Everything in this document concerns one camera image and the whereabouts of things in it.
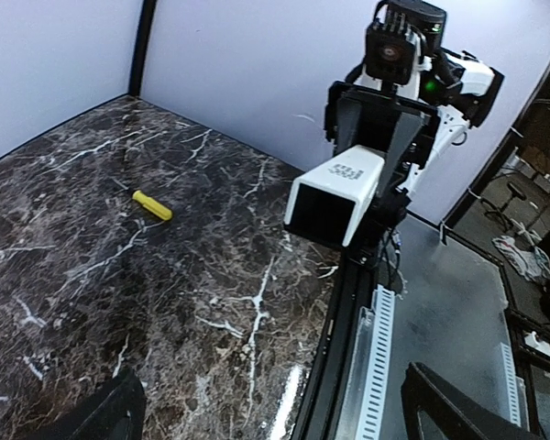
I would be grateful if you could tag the black left frame post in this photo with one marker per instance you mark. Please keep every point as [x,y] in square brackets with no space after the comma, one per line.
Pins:
[141,45]

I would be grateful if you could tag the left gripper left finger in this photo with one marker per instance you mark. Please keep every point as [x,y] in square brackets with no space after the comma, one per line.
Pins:
[115,411]

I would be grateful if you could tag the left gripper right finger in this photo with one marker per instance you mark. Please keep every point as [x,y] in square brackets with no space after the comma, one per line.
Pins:
[453,412]

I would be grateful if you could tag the white slotted cable duct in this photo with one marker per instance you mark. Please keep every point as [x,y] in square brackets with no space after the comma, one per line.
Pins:
[379,359]

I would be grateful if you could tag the white remote control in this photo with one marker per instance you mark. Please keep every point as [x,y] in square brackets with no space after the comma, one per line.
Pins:
[326,204]

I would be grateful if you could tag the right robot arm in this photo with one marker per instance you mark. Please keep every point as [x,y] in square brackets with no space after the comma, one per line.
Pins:
[462,88]

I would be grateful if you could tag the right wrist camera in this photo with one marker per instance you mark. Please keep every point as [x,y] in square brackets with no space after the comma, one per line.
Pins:
[391,44]

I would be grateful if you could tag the yellow handled screwdriver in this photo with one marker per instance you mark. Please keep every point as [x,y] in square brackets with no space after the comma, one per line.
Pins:
[150,204]

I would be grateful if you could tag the black front table rail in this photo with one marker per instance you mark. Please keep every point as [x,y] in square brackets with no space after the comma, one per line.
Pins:
[323,397]

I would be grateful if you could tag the black frame post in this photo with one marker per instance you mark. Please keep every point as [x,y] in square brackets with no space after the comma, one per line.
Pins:
[141,45]
[513,137]

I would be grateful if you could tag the black right frame post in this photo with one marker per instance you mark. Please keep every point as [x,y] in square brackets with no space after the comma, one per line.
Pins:
[513,137]

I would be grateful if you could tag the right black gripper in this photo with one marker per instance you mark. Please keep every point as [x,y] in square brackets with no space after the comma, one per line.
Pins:
[402,128]

